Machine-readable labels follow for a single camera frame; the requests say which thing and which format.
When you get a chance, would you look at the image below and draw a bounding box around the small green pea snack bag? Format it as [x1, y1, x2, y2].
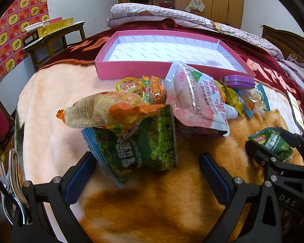
[248, 127, 295, 162]

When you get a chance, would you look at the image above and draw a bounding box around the blue clear candy bag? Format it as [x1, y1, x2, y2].
[238, 83, 271, 118]

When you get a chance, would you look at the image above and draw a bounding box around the yellow lime candy packet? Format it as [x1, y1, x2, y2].
[225, 87, 244, 117]

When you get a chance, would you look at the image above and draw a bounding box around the purple jelly cup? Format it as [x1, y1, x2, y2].
[219, 75, 255, 90]

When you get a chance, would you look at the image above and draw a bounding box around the pink white jelly drink pouch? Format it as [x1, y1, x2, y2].
[164, 62, 237, 138]

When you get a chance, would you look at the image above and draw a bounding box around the long orange cracker packet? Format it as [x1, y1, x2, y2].
[56, 91, 165, 128]

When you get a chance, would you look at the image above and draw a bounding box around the large green pea snack bag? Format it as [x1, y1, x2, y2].
[81, 105, 178, 189]

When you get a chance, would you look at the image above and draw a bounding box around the orange striped snack packet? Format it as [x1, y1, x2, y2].
[141, 76, 167, 104]

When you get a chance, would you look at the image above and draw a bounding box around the yellow round jelly cup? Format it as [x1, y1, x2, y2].
[115, 77, 142, 94]

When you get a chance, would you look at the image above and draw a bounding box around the smartphone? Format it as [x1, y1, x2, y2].
[285, 90, 304, 133]

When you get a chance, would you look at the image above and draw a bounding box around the metal spring clamp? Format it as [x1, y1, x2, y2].
[0, 148, 30, 225]

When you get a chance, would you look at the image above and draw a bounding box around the lilac ruffled pillow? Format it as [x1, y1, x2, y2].
[278, 56, 304, 93]

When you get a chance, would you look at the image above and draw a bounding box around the plush red beige blanket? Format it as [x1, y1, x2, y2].
[13, 17, 304, 243]

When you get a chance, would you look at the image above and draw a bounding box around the wooden headboard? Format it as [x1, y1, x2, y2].
[262, 25, 304, 64]

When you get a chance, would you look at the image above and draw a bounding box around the wooden side table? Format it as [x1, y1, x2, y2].
[23, 21, 86, 72]

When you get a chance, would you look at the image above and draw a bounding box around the pink shallow cardboard box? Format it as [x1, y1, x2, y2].
[94, 30, 255, 80]

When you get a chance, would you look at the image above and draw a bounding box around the yellow flat box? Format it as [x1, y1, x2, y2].
[37, 18, 74, 38]

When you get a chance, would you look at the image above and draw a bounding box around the red yellow patterned paper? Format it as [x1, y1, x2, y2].
[0, 0, 49, 82]

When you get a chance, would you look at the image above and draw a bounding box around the white cloth on wardrobe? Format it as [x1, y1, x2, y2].
[185, 0, 205, 13]

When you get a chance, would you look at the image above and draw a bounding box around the white rolled item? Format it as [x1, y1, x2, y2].
[24, 21, 49, 33]

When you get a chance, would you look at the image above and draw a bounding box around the folded lilac quilt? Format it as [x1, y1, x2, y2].
[106, 3, 283, 60]

